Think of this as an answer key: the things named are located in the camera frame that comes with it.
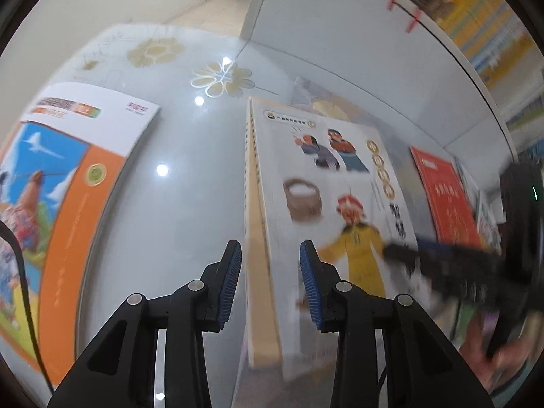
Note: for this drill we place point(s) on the orange picture book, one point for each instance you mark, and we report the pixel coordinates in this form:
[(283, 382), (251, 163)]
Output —
[(63, 221)]

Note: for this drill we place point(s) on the colourful thin book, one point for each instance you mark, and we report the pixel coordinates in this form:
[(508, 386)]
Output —
[(488, 225)]

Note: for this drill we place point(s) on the white bookshelf with books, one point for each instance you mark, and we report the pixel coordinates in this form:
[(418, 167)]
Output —
[(480, 17)]

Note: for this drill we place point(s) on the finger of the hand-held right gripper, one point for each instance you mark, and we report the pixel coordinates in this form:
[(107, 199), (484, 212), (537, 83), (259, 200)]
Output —
[(446, 267)]

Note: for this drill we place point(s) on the thin white book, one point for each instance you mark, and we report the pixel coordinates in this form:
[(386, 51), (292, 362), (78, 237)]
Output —
[(467, 178)]

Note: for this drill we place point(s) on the white spiral-bound picture book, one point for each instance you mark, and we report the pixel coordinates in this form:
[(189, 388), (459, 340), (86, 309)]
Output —
[(306, 170)]

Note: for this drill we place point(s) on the red tape strip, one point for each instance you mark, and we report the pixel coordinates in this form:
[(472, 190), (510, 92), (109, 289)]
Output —
[(393, 3), (413, 21)]

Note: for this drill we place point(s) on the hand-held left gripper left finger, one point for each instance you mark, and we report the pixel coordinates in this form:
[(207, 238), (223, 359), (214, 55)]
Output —
[(227, 289)]

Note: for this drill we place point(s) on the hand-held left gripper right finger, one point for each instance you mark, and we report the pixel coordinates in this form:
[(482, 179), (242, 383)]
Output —
[(309, 293)]

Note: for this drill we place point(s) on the red book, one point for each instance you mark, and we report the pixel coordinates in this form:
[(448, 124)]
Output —
[(446, 195)]

